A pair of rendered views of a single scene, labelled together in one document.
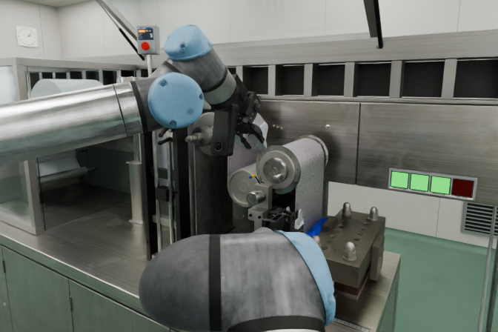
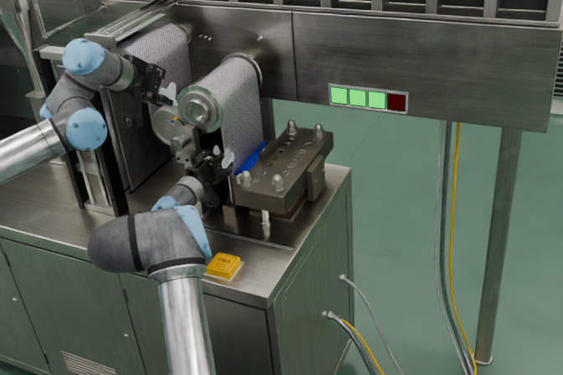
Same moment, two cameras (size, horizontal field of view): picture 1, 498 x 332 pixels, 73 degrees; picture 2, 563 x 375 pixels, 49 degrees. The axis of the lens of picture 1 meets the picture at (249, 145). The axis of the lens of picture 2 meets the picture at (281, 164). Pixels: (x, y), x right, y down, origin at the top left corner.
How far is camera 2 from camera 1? 0.82 m
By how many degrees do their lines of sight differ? 21
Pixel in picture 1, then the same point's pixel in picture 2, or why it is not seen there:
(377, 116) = (311, 28)
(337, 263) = (265, 195)
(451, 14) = not seen: outside the picture
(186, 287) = (117, 251)
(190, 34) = (84, 54)
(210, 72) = (107, 74)
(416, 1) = not seen: outside the picture
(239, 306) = (151, 257)
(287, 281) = (177, 240)
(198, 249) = (121, 228)
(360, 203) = not seen: hidden behind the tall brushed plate
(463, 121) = (392, 34)
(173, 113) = (86, 143)
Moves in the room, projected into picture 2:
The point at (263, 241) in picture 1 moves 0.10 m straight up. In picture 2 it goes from (162, 218) to (152, 175)
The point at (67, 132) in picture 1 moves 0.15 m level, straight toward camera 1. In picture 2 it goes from (18, 169) to (42, 204)
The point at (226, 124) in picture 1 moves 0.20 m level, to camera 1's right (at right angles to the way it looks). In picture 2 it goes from (131, 102) to (219, 92)
